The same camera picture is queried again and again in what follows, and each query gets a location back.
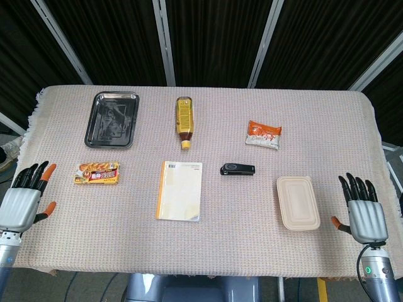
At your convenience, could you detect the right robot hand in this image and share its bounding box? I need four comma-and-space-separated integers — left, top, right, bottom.
330, 172, 389, 245

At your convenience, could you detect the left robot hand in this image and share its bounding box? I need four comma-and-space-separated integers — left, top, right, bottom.
0, 160, 57, 233

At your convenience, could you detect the black stapler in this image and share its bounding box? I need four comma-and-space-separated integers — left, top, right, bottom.
220, 162, 256, 176

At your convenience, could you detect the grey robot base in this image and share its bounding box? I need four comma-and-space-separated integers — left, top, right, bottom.
124, 272, 262, 302

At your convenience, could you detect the yellow notebook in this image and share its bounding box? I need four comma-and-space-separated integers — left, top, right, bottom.
155, 160, 203, 223

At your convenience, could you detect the white sneaker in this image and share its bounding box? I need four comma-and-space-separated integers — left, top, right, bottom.
0, 135, 24, 172

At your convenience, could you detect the beige lidded food container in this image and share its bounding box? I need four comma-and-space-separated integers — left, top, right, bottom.
276, 176, 321, 231

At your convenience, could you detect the yellow curry box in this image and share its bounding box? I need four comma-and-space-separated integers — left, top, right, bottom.
74, 161, 121, 186

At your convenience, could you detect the black metal tray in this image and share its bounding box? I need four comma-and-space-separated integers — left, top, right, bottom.
84, 91, 140, 150

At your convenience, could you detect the orange and white snack bag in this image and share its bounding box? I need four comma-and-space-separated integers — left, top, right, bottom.
245, 120, 283, 150

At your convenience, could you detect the beige woven tablecloth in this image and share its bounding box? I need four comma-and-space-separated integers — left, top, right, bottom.
12, 84, 400, 279

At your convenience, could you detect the yellow-capped tea bottle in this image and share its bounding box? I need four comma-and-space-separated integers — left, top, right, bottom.
175, 96, 195, 150

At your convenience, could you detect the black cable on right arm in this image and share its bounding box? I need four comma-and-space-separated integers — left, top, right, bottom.
356, 240, 387, 302

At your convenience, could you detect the grey partition post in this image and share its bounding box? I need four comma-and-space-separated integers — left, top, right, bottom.
30, 0, 94, 86
152, 0, 176, 87
247, 0, 286, 89
348, 31, 403, 92

